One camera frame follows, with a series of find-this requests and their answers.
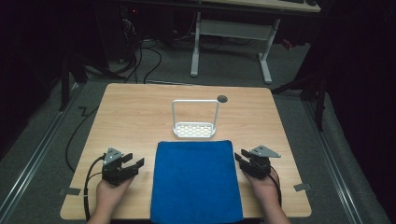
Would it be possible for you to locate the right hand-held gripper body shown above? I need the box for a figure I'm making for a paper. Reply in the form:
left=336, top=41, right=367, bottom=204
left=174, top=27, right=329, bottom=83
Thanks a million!
left=243, top=145, right=282, bottom=180

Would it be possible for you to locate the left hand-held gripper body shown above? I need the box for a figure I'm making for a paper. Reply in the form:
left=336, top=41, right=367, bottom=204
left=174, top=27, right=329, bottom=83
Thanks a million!
left=102, top=147, right=139, bottom=187

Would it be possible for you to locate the person's left hand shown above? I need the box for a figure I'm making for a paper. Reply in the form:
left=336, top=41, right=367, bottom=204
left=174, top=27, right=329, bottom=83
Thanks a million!
left=95, top=176, right=135, bottom=217

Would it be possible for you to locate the person's right hand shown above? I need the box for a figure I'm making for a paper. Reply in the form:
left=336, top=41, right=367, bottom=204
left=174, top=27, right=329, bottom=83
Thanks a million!
left=244, top=170, right=282, bottom=210

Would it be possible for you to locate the grey tape piece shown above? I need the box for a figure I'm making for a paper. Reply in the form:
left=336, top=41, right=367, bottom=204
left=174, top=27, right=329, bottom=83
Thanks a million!
left=58, top=187, right=82, bottom=197
left=292, top=182, right=312, bottom=192

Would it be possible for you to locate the blue cloth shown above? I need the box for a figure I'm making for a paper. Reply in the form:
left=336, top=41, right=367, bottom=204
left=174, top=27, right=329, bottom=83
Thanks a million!
left=149, top=139, right=245, bottom=224

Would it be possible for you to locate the black metal stand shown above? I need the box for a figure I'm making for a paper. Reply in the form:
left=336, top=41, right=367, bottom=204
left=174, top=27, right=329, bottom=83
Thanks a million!
left=270, top=69, right=330, bottom=133
left=58, top=50, right=127, bottom=112

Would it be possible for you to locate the white-legged wooden desk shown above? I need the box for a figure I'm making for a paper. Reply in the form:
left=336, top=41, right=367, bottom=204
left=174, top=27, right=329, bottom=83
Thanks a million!
left=190, top=0, right=322, bottom=85

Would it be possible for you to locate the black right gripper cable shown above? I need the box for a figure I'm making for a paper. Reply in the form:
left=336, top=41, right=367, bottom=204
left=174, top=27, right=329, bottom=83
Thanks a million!
left=266, top=165, right=283, bottom=208

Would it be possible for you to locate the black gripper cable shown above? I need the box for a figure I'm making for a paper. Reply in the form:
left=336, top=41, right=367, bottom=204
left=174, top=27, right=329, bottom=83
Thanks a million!
left=266, top=165, right=283, bottom=208
left=82, top=155, right=106, bottom=222

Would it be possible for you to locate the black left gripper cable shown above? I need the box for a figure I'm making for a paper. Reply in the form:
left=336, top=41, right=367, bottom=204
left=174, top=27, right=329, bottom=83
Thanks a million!
left=82, top=155, right=106, bottom=222

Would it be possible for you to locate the white rack with handle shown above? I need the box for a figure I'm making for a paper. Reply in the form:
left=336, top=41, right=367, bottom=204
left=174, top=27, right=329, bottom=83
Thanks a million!
left=171, top=98, right=221, bottom=139

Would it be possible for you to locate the black cable on floor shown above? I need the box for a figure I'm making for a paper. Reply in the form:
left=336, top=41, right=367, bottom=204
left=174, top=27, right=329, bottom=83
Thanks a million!
left=64, top=105, right=100, bottom=174

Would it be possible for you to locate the metal floor rail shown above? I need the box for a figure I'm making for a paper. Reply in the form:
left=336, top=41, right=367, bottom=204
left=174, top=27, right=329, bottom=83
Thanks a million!
left=302, top=99, right=364, bottom=224
left=0, top=81, right=86, bottom=216

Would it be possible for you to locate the bundle of black floor cables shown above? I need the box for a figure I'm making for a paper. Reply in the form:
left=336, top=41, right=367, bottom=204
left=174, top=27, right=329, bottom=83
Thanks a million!
left=106, top=6, right=163, bottom=85

